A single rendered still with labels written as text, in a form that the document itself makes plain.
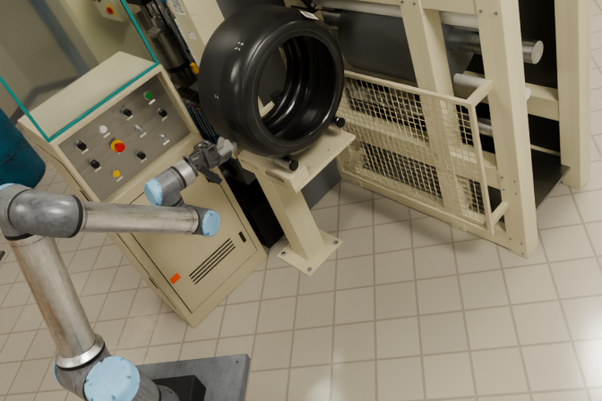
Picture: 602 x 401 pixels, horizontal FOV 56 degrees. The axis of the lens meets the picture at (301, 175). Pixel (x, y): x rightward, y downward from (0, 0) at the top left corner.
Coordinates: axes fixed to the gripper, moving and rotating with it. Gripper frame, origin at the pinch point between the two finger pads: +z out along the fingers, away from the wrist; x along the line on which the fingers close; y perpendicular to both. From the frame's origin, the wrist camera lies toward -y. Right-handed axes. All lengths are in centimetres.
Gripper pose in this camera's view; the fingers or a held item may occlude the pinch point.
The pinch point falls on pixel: (234, 145)
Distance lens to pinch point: 212.3
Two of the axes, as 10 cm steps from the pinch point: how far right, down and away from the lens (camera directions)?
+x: -6.7, -3.0, 6.8
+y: -2.3, -7.9, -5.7
